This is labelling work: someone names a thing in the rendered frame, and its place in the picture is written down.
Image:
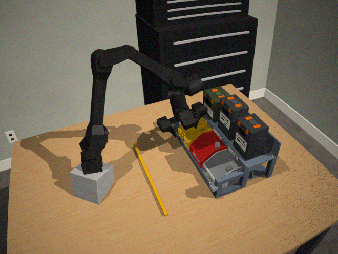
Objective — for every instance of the red open bin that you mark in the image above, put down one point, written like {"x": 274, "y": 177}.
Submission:
{"x": 204, "y": 147}

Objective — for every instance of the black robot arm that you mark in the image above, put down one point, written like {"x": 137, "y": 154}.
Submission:
{"x": 102, "y": 62}

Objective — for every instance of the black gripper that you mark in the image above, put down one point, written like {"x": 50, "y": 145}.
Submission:
{"x": 165, "y": 124}

